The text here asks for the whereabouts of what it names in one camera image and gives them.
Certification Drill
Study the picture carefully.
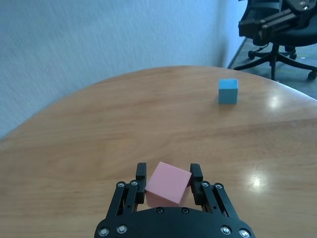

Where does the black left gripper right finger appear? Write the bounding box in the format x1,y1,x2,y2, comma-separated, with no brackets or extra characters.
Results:
189,163,240,220

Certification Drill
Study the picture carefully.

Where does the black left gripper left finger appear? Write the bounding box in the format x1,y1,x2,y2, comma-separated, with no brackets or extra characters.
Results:
106,162,148,220

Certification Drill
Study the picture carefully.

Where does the pink cube block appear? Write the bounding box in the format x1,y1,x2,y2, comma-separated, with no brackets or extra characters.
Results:
144,161,193,208

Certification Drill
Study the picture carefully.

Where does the black office chair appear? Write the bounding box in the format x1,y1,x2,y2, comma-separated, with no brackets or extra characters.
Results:
234,0,317,81

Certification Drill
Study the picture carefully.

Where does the blue cube block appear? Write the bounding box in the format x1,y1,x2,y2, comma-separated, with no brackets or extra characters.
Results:
218,78,239,105

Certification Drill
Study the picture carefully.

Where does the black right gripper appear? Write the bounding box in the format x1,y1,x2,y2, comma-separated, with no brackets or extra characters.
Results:
238,0,312,42

